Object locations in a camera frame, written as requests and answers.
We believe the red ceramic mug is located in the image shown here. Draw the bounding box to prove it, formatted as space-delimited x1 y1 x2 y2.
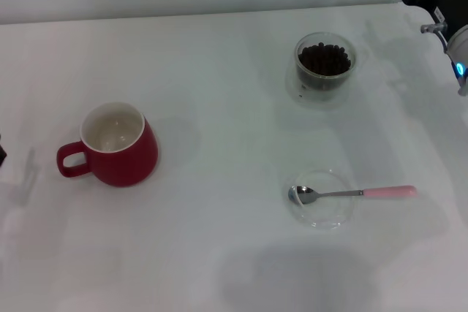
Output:
56 102 159 188

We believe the pink-handled metal spoon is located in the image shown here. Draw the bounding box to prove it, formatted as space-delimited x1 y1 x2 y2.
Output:
287 184 418 205

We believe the coffee bean pile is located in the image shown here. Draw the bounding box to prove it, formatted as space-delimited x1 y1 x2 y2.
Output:
298 42 352 92

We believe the clear glass saucer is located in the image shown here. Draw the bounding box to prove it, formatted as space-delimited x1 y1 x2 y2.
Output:
287 168 358 231

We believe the grey right gripper cable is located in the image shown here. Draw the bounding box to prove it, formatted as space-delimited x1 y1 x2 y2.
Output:
420 22 449 48

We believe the double-wall glass cup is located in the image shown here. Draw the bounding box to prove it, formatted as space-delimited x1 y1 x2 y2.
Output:
284 32 369 107

